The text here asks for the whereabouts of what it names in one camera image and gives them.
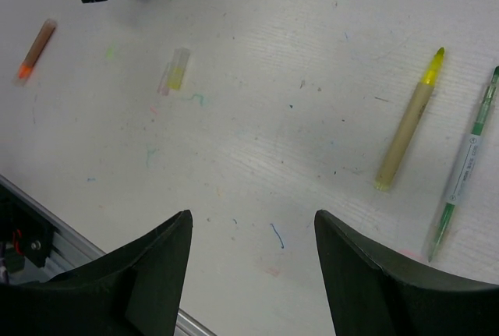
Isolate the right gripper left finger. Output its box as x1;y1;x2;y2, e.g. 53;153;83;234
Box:
1;210;193;335

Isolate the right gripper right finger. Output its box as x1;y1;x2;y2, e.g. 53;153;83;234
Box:
314;210;498;335

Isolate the orange highlighter pen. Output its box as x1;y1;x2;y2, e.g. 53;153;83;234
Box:
14;19;57;85

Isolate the clear pen cap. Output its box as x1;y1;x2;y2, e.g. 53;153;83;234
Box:
157;63;170;96

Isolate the yellow highlighter pen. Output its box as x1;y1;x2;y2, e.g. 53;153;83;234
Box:
374;48;445;191

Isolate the yellow highlighter cap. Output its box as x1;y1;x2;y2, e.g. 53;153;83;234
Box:
166;48;190;90

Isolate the aluminium front rail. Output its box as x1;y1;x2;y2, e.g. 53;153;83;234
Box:
1;179;209;335

